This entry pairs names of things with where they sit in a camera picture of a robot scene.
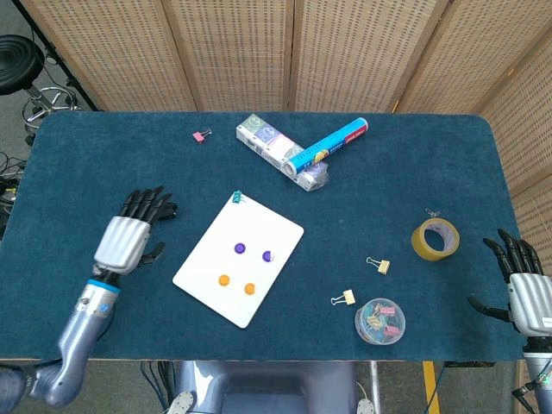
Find white magnetic board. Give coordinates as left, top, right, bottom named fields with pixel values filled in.
left=172, top=192, right=305, bottom=329

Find tangled floor cables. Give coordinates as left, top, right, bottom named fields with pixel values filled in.
left=0, top=150, right=28, bottom=216

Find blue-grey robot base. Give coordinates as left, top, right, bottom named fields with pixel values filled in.
left=166, top=360, right=376, bottom=414

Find white printed cardboard box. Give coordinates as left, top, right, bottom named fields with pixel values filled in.
left=235, top=113, right=331, bottom=193

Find yellow packing tape roll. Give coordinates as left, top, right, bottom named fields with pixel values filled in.
left=411, top=216, right=461, bottom=262

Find clear jar of binder clips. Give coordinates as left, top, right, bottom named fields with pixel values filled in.
left=354, top=297, right=407, bottom=346

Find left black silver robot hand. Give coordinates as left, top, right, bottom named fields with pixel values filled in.
left=93, top=185, right=178, bottom=276

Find woven folding screen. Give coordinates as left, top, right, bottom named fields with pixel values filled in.
left=19, top=0, right=552, bottom=311

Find black round stool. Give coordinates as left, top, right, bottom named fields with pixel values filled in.
left=0, top=34, right=83, bottom=146

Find blue carpet table mat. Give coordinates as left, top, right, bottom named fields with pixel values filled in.
left=0, top=110, right=549, bottom=362

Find silver table leg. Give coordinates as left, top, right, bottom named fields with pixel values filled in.
left=368, top=361, right=384, bottom=411

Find pale yellow binder clip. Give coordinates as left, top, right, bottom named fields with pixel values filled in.
left=366, top=256, right=392, bottom=274
left=330, top=290, right=356, bottom=308

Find black metal pole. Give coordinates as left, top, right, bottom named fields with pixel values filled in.
left=10, top=0, right=104, bottom=113

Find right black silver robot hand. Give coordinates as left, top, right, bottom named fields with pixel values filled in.
left=467, top=228, right=552, bottom=342

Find blue food wrap roll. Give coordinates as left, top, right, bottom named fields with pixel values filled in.
left=283, top=116, right=370, bottom=175

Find dark cables under table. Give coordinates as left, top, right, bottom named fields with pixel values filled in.
left=140, top=361, right=176, bottom=413

